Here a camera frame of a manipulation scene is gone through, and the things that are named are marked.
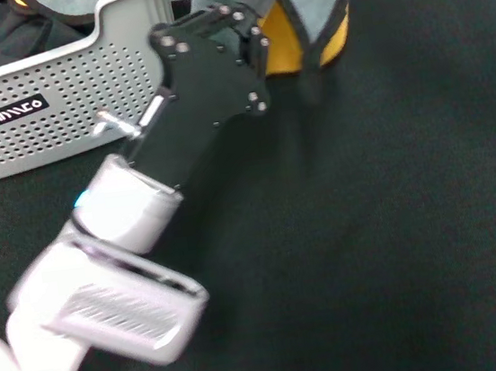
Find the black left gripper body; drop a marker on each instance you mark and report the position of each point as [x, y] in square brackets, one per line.
[200, 87]

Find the black tablecloth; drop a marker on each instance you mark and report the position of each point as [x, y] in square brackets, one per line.
[370, 224]

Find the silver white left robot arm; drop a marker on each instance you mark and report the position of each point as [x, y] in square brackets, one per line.
[128, 204]

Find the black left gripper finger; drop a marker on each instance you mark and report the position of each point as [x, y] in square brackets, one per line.
[256, 51]
[227, 16]

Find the grey perforated storage box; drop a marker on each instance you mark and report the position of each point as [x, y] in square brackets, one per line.
[59, 82]

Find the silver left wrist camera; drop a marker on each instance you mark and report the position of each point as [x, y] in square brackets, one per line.
[109, 311]

